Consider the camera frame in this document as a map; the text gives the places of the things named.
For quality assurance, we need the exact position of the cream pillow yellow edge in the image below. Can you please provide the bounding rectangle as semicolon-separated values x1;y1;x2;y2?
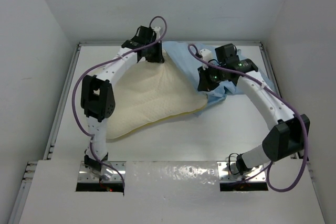
106;52;208;140

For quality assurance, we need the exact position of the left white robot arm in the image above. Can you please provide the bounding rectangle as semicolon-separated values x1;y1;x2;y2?
80;26;164;172

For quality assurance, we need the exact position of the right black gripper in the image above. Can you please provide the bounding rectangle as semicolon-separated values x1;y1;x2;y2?
197;62;226;92

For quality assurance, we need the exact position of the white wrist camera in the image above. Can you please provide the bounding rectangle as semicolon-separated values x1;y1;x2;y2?
200;49;213;62
152;26;164;40

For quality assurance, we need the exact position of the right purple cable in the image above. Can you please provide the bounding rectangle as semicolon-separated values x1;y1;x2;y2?
187;43;309;193

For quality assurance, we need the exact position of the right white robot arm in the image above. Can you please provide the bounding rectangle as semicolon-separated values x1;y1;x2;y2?
195;44;310;176

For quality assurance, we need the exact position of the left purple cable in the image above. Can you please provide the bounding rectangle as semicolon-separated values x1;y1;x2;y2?
71;15;169;190

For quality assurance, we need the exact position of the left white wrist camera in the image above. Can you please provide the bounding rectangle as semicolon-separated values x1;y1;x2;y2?
152;26;164;40

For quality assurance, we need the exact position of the purple cable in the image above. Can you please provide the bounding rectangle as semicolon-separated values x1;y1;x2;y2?
71;15;169;190
187;43;309;193

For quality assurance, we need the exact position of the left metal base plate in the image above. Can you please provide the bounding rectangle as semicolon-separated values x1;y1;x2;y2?
77;161;126;183

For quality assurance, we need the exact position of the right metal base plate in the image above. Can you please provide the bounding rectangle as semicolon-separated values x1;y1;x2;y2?
218;161;267;183

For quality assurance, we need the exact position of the aluminium table frame rail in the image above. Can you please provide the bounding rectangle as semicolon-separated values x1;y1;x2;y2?
19;40;313;183

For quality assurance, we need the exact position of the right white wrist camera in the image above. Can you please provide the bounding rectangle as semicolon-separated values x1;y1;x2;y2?
200;49;213;62

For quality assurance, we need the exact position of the metal base plate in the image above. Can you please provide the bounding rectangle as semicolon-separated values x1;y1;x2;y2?
218;161;267;183
77;161;126;183

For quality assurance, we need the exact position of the light blue pillowcase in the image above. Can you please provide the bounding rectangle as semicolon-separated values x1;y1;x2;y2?
162;40;275;117

